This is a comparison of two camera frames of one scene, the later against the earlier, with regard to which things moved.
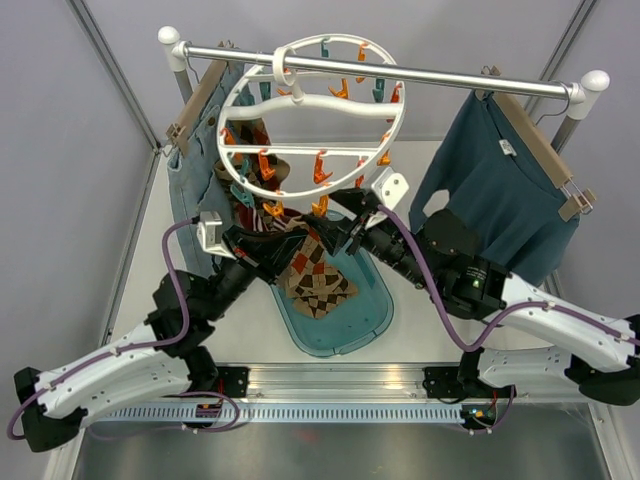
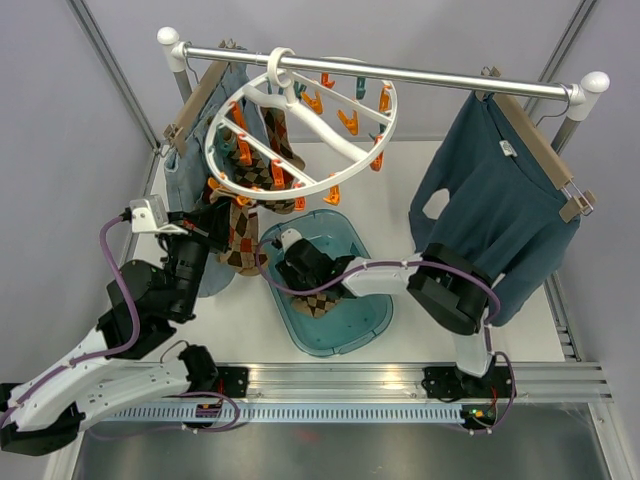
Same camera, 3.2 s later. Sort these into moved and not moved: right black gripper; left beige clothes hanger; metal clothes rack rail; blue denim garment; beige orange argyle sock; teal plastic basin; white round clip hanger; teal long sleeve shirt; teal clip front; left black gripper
Moved: left black gripper; right black gripper; beige orange argyle sock; teal clip front; white round clip hanger
Not moved: left beige clothes hanger; teal plastic basin; metal clothes rack rail; blue denim garment; teal long sleeve shirt
